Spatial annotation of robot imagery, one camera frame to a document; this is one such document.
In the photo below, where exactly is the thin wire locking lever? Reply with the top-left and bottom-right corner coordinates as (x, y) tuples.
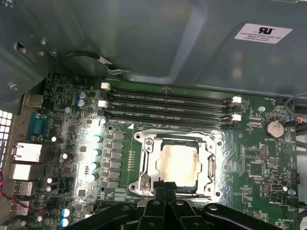
(134, 128), (215, 141)

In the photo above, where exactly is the thin black wire with clip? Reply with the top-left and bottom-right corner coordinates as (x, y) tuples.
(59, 51), (131, 74)

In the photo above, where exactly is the green motherboard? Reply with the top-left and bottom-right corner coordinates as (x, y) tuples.
(21, 74), (307, 230)

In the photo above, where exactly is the round coin battery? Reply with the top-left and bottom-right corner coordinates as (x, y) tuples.
(263, 118), (285, 139)

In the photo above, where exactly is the CPU socket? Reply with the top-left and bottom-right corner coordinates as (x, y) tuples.
(128, 128), (225, 198)

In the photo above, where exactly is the silver USB port block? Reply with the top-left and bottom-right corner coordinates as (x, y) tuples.
(9, 164), (33, 180)

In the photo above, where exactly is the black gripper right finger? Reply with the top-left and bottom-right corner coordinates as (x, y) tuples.
(165, 181), (285, 230)

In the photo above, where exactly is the silver network port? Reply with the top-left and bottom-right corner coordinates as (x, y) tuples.
(13, 141), (42, 163)

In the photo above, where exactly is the silver CPU chip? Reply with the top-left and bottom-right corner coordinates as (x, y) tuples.
(155, 140), (202, 194)

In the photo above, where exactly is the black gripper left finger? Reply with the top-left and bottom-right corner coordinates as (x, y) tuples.
(62, 181), (166, 230)

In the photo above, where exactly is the black open PC case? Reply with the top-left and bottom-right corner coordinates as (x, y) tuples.
(0, 0), (307, 230)

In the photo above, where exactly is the blue serial port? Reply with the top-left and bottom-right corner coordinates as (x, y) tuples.
(26, 112), (52, 142)

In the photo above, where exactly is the white sticker on case wall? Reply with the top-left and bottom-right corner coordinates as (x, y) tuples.
(234, 23), (293, 44)

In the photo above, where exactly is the RAM slot with white clips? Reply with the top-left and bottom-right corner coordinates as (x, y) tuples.
(100, 82), (242, 104)
(98, 100), (242, 122)

